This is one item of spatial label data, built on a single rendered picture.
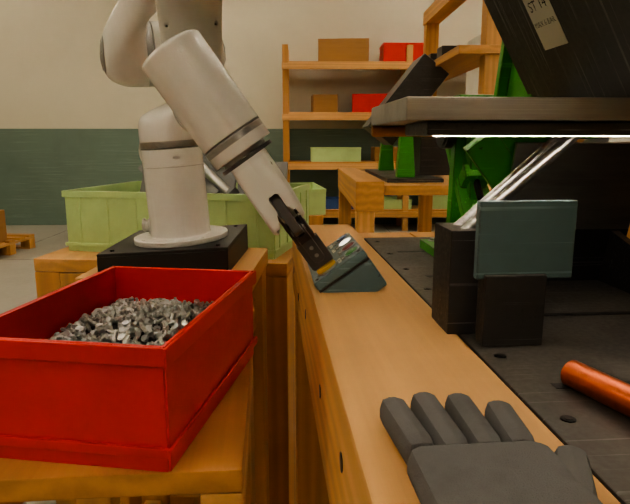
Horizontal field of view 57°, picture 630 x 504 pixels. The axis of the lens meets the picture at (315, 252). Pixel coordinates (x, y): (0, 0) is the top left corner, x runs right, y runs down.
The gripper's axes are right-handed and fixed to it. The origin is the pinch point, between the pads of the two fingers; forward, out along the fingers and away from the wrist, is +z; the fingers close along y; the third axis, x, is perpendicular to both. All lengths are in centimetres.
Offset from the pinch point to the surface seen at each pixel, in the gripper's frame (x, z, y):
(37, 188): -281, -138, -713
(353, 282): 1.9, 5.8, 2.3
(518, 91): 31.0, -3.1, 6.8
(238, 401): -16.7, 6.7, 12.7
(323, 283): -1.4, 3.6, 2.3
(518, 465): 4.5, 6.1, 48.4
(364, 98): 125, 10, -637
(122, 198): -38, -26, -86
